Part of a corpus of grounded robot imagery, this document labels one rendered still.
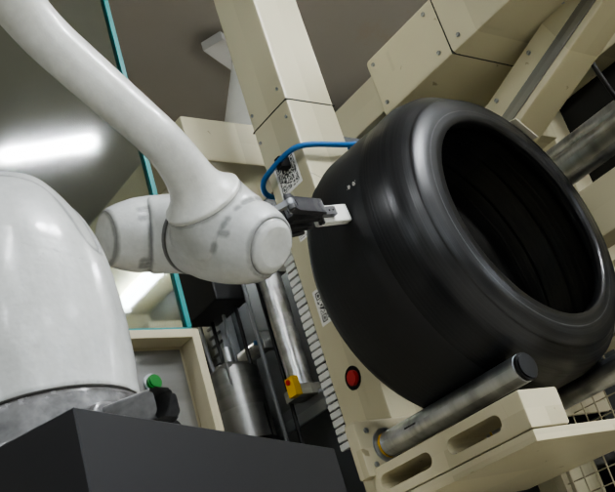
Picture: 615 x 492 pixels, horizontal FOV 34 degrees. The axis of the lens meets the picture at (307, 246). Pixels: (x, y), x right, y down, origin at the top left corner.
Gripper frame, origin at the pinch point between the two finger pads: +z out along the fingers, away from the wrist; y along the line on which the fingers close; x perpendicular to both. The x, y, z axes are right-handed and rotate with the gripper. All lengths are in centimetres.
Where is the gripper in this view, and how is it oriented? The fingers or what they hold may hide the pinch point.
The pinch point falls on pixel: (330, 215)
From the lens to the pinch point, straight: 159.8
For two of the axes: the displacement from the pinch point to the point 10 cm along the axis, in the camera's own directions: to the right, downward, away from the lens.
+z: 7.4, -0.9, 6.7
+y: -5.6, 4.8, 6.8
